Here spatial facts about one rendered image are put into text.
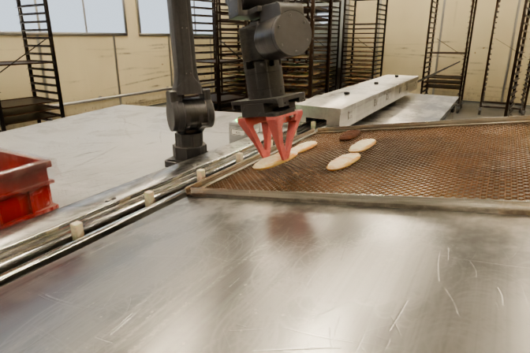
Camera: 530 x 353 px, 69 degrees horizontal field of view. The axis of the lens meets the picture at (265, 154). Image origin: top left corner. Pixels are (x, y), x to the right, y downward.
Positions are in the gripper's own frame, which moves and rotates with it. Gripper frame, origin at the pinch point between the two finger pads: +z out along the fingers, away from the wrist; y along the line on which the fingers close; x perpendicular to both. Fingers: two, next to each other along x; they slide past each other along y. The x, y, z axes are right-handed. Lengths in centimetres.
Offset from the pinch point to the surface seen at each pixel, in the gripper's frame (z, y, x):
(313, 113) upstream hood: 3, -32, 59
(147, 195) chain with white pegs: 5.3, -20.6, -11.5
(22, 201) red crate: 2.7, -35.9, -26.2
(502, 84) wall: 68, -87, 712
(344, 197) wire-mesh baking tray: 3.5, 15.3, -6.1
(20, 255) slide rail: 6.3, -19.6, -32.5
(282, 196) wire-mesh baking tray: 3.9, 6.6, -7.4
